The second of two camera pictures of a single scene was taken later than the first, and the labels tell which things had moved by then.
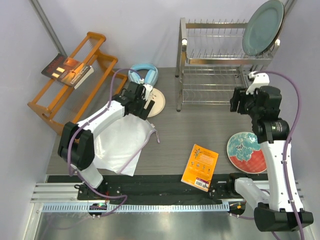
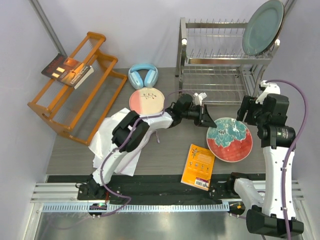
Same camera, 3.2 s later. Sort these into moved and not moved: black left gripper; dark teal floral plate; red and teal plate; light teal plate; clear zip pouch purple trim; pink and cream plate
Moved: black left gripper; red and teal plate
Not moved: pink and cream plate; clear zip pouch purple trim; light teal plate; dark teal floral plate
